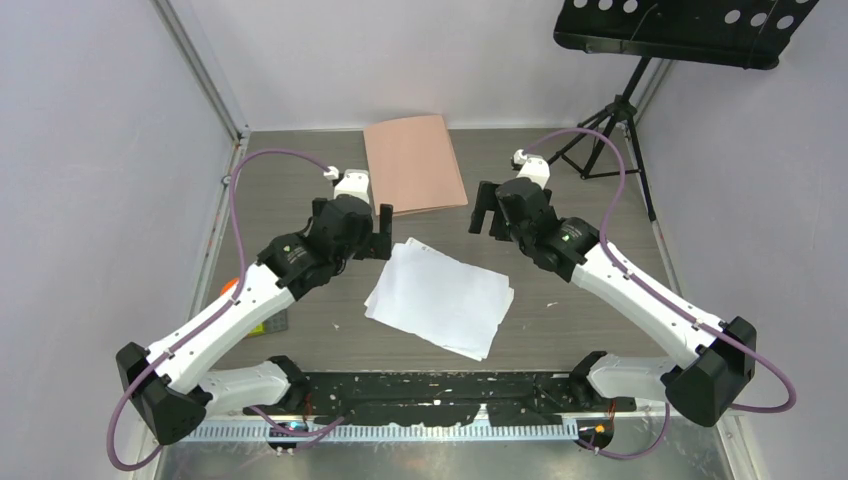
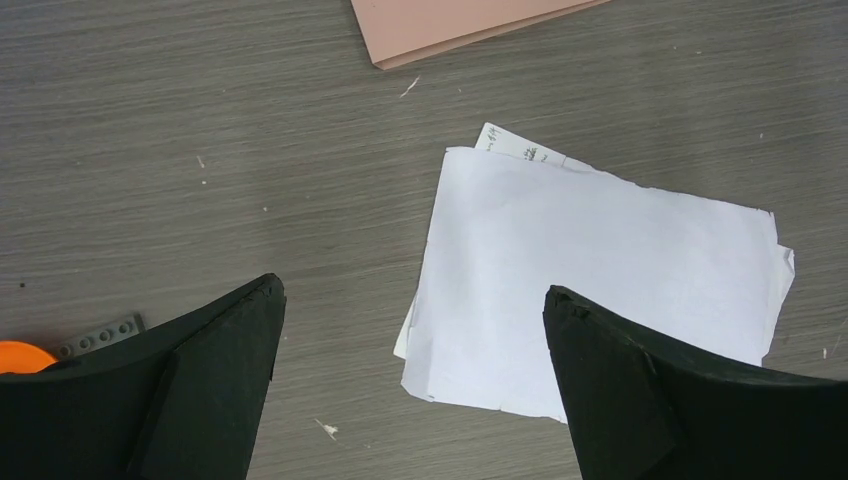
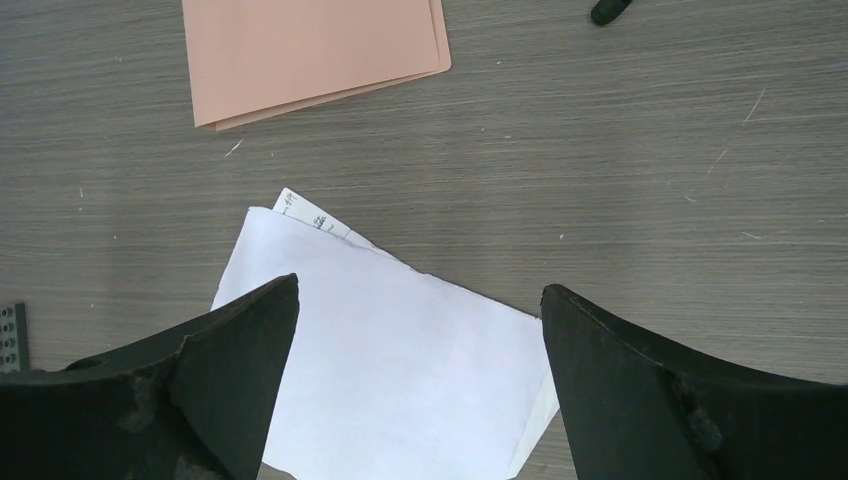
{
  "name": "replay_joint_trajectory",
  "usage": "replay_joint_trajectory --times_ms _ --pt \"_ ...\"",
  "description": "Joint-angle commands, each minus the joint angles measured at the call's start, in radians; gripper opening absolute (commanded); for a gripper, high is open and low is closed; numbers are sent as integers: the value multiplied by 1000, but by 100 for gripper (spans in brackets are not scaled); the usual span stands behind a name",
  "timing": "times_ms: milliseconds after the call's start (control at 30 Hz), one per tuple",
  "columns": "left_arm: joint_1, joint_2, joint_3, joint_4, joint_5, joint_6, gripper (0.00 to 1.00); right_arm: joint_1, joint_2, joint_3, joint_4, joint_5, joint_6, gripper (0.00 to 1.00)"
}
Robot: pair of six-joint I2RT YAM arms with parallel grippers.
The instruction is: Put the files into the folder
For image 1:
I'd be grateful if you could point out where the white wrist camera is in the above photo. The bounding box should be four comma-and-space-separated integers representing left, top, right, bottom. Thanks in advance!
512, 149, 550, 189
333, 169, 371, 205

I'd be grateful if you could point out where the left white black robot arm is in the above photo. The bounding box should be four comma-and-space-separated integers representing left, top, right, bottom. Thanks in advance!
116, 194, 393, 445

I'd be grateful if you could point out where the white paper sheets stack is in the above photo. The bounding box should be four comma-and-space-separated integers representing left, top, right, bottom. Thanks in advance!
364, 237, 514, 361

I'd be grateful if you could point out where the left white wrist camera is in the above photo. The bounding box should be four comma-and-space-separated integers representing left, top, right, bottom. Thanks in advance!
333, 169, 371, 205

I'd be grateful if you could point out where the yellow green toy brick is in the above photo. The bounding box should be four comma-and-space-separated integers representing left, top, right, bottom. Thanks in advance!
246, 324, 266, 338

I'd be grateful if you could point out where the black music stand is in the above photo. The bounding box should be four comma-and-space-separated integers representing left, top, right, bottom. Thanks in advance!
553, 0, 817, 221

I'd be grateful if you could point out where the orange ball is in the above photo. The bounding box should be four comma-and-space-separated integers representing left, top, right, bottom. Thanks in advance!
219, 278, 239, 296

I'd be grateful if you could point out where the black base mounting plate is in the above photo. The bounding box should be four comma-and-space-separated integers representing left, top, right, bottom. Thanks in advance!
262, 371, 636, 427

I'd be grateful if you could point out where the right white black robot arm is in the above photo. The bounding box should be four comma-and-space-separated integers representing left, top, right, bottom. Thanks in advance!
469, 178, 757, 427

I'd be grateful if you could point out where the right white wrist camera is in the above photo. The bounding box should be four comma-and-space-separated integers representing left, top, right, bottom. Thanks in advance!
512, 149, 550, 189

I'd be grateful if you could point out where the pink paper folder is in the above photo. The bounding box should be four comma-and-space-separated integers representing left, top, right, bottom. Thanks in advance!
363, 115, 468, 215

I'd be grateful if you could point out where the dark grey building plate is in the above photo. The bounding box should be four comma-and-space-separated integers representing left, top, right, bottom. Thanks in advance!
256, 310, 289, 334

